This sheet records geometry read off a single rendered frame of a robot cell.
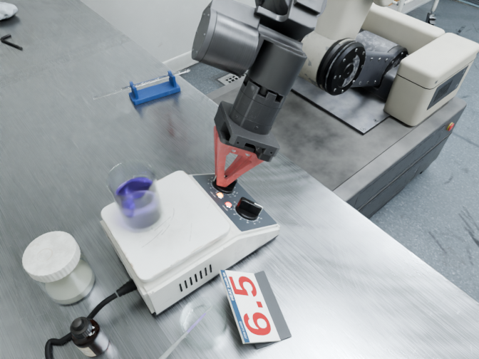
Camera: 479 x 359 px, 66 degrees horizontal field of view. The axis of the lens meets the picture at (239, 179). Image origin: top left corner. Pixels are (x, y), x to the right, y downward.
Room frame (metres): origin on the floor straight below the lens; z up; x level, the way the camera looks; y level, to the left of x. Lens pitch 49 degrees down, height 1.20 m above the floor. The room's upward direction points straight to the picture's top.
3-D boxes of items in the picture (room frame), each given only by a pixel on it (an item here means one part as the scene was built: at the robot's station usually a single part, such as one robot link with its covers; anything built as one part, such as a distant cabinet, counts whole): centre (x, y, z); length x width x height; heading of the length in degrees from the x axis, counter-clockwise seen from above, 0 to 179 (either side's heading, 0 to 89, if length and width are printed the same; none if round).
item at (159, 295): (0.27, 0.07, 0.79); 0.22 x 0.13 x 0.08; 126
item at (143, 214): (0.26, 0.11, 0.87); 0.06 x 0.05 x 0.08; 25
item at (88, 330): (0.14, 0.17, 0.78); 0.03 x 0.03 x 0.07
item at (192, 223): (0.26, 0.09, 0.83); 0.12 x 0.12 x 0.01; 36
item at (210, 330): (0.16, 0.04, 0.76); 0.06 x 0.06 x 0.02
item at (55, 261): (0.22, 0.22, 0.79); 0.06 x 0.06 x 0.08
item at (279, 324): (0.18, -0.02, 0.77); 0.09 x 0.06 x 0.04; 19
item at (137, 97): (0.63, 0.17, 0.77); 0.10 x 0.03 x 0.04; 119
